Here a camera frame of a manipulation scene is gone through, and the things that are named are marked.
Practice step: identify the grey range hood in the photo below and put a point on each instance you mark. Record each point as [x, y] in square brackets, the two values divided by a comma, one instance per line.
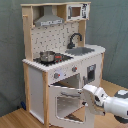
[48, 18]

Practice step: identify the silver toy pot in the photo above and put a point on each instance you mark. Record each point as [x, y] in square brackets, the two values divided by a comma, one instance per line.
[47, 56]

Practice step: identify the white oven door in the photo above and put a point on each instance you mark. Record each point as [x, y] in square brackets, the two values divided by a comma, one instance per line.
[68, 108]

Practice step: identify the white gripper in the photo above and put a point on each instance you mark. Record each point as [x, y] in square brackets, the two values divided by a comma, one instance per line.
[95, 97]

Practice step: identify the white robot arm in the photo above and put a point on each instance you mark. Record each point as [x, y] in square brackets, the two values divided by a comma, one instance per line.
[117, 105]

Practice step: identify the wooden toy kitchen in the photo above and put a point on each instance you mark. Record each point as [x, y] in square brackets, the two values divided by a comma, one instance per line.
[58, 63]

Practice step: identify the white toy microwave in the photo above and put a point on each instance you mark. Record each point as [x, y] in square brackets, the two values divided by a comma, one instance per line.
[77, 11]

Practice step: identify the grey ice dispenser panel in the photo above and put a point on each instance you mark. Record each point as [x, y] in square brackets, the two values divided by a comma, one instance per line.
[91, 73]

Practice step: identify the black toy faucet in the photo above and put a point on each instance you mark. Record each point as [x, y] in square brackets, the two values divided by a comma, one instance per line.
[71, 43]

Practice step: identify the red grey right knob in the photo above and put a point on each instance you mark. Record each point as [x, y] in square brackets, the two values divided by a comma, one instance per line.
[74, 69]

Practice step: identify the black toy stovetop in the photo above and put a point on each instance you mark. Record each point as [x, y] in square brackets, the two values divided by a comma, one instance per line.
[58, 59]

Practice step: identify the grey toy sink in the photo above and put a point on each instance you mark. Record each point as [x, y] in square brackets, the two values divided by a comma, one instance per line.
[79, 51]

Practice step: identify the red grey left knob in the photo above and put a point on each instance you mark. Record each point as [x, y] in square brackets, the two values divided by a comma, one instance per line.
[56, 75]

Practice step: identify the red grey knob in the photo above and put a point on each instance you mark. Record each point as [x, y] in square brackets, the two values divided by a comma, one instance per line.
[74, 69]
[56, 75]

